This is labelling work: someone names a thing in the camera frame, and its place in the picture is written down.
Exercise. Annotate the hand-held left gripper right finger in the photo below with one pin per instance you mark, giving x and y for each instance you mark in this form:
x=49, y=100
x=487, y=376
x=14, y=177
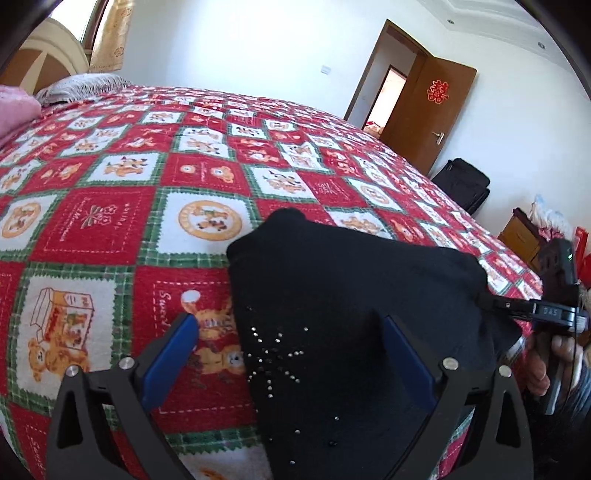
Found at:
x=408, y=360

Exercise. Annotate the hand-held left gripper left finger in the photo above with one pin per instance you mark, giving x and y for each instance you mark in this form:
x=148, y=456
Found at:
x=168, y=360

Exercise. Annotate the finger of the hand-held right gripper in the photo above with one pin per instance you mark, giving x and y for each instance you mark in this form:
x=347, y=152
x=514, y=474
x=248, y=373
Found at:
x=503, y=304

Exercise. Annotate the black pants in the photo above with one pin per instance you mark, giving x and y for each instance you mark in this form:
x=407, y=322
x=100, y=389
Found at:
x=346, y=286

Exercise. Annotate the person's right hand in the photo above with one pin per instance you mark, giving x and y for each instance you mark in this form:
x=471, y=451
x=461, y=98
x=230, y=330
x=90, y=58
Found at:
x=535, y=369

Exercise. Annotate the wooden cabinet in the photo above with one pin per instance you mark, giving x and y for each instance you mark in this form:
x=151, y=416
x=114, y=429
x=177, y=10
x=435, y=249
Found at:
x=519, y=237

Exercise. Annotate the white fluffy item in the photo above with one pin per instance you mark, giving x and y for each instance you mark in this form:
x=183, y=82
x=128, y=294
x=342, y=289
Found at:
x=549, y=214

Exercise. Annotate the black suitcase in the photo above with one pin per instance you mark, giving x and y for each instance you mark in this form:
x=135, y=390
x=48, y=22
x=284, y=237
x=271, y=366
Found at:
x=461, y=184

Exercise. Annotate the red printed blanket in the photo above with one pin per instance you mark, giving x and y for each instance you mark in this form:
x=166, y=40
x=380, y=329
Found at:
x=115, y=217

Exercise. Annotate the brown wooden door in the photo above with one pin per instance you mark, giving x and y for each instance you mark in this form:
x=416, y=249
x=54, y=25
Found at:
x=415, y=124

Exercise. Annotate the red paper door decoration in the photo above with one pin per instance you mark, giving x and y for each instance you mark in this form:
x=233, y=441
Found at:
x=438, y=90

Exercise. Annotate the striped pillow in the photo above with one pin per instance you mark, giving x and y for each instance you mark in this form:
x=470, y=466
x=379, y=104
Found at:
x=78, y=87

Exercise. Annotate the pink pillow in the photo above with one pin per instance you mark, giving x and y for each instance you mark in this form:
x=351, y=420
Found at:
x=16, y=110

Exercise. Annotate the cream wooden headboard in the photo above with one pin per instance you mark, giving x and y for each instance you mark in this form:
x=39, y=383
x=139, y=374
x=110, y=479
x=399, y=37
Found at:
x=69, y=50

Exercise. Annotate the yellow patterned curtain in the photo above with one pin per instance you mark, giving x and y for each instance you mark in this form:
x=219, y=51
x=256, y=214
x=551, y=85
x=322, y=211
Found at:
x=111, y=37

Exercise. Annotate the window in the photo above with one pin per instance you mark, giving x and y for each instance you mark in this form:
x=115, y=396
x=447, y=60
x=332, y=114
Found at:
x=74, y=14

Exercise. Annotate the wooden door frame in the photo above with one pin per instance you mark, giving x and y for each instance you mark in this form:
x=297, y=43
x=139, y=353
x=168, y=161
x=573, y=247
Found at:
x=364, y=78

